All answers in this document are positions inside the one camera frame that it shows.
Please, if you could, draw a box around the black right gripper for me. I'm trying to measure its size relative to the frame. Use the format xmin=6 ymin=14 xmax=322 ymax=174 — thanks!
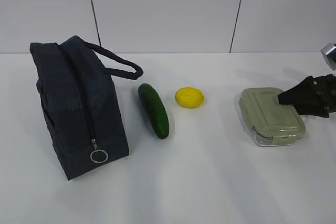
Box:
xmin=278 ymin=74 xmax=335 ymax=118

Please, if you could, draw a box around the green lid glass food container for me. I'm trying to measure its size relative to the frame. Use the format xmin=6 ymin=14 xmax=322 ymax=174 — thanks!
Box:
xmin=239 ymin=87 xmax=306 ymax=147

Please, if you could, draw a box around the yellow lemon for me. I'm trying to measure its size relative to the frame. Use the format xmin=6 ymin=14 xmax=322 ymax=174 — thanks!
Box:
xmin=175 ymin=87 xmax=204 ymax=109

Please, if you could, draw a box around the green cucumber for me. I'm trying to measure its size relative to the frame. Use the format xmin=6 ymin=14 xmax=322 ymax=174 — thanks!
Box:
xmin=138 ymin=83 xmax=170 ymax=139

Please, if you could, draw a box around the dark blue lunch bag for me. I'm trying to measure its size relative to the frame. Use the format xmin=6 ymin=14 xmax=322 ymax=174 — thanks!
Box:
xmin=29 ymin=36 xmax=143 ymax=180

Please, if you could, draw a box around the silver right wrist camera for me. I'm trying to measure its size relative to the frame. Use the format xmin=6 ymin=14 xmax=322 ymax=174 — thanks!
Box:
xmin=321 ymin=43 xmax=336 ymax=71

